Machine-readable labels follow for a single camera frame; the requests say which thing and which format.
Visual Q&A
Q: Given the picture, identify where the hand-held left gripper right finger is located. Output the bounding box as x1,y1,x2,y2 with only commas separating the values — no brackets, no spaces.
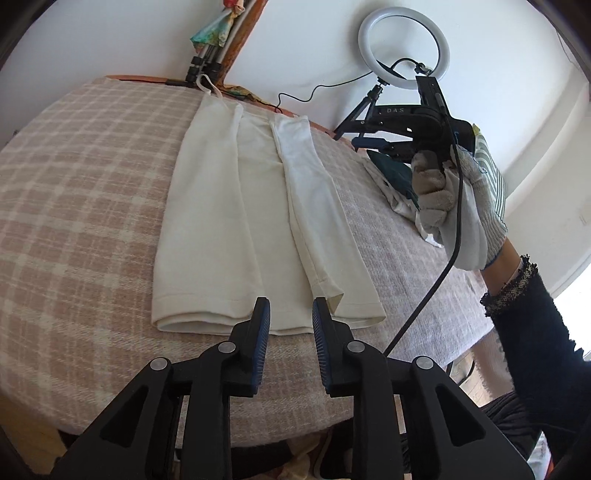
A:
311,298,536,480

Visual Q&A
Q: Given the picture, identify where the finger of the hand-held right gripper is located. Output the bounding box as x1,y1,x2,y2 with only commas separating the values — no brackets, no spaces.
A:
352,135,417,163
350,106,424,136

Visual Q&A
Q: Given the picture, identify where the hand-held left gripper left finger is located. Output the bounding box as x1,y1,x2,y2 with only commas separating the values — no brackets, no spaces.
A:
48,298,271,480

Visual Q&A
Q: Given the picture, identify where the cream white camisole dress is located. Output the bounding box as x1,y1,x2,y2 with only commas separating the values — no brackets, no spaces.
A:
151,74,387,337

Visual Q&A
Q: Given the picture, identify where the person's right forearm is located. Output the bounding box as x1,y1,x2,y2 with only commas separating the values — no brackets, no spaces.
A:
479,234,589,437

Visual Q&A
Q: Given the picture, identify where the person's right hand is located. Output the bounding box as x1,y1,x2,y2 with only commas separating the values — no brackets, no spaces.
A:
410,133,509,271

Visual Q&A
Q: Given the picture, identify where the dark teal cloth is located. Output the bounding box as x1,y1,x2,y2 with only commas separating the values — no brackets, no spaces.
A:
368,151,422,210

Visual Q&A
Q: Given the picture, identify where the colourful patterned cloth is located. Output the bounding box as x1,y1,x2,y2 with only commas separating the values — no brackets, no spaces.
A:
225,84,266,104

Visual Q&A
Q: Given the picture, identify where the wooden beam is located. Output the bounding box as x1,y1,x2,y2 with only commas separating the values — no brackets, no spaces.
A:
221,0,269,89

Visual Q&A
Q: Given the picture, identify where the black and white tripod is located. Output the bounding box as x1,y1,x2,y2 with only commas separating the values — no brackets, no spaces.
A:
185,18,241,88

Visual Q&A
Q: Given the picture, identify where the colourful hanging cloth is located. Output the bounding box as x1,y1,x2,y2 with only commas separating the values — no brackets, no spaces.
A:
188,0,247,57

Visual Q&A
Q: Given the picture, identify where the pink plaid blanket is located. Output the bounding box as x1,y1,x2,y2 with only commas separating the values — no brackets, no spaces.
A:
0,76,497,448

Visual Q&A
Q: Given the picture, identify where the person's dark clothing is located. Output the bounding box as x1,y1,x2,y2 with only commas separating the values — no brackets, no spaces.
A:
478,392,557,464

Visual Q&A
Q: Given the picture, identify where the black ring light tripod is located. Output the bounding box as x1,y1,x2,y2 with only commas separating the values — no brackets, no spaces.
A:
332,78,387,141

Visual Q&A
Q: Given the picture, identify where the black ring light cable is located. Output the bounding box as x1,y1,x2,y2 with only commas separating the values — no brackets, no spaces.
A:
276,74,380,114

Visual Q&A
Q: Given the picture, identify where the white ring light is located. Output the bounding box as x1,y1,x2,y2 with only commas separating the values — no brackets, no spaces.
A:
358,8,451,92

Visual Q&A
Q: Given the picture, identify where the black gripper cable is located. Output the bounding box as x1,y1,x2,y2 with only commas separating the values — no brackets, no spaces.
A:
383,144,465,356

